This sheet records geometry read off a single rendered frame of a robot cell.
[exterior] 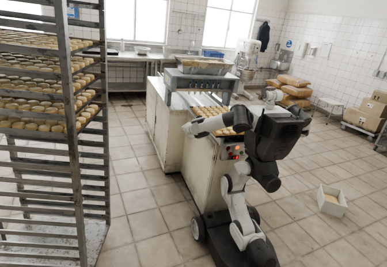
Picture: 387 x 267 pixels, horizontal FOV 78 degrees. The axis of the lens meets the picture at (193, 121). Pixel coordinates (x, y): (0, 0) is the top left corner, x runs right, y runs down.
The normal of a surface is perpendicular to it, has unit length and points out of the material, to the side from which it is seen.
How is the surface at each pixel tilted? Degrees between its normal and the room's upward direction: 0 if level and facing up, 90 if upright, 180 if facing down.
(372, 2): 90
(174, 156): 90
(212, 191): 90
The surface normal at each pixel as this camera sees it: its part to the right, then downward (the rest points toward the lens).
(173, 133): 0.34, 0.42
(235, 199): 0.29, -0.53
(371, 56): -0.89, 0.07
